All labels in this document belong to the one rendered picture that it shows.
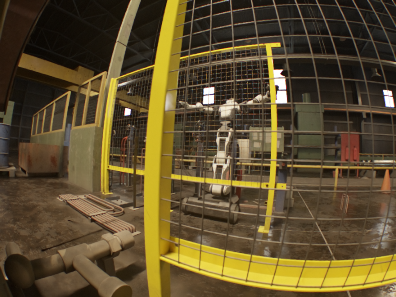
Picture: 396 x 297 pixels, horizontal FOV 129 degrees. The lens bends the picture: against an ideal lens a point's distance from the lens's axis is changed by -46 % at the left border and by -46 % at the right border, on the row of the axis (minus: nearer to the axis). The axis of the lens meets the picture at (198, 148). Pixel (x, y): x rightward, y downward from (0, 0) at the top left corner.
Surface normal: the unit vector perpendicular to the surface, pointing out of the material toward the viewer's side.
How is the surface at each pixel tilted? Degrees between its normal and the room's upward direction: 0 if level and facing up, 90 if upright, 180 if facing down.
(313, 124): 90
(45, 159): 90
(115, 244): 60
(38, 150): 90
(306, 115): 90
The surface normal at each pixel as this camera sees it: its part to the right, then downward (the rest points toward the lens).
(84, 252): 0.67, -0.69
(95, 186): 0.90, 0.03
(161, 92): -0.44, -0.06
